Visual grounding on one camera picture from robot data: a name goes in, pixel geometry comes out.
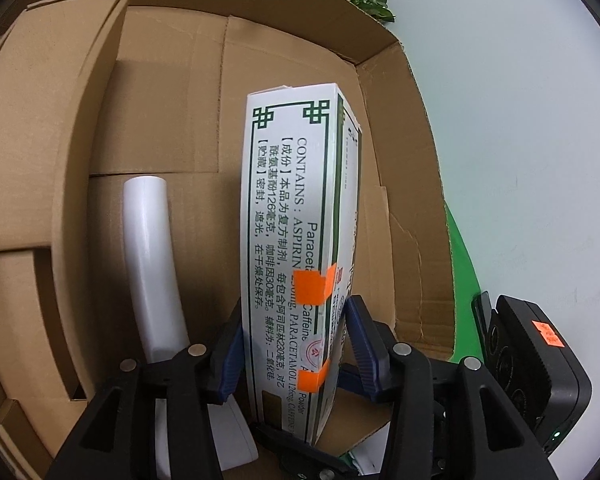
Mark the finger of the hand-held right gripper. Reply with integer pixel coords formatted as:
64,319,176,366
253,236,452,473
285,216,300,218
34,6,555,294
252,422,361,480

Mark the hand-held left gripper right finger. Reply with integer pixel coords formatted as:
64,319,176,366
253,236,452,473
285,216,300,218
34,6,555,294
346,296,555,480

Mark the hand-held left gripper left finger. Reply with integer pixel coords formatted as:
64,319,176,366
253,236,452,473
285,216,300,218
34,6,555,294
45,299,245,480

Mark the white green-bordered medicine box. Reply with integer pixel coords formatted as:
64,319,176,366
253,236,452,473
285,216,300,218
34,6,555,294
244,82,363,446

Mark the narrow brown cardboard box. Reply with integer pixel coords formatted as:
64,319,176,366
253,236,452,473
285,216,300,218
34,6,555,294
0,0,132,480

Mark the large cardboard box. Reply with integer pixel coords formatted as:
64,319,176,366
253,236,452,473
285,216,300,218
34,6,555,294
0,0,458,480

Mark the green tablecloth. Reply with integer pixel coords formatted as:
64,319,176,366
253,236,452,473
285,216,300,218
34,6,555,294
442,200,485,363

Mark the white plastic handle device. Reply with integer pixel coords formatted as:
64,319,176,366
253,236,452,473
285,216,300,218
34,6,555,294
122,175,259,480

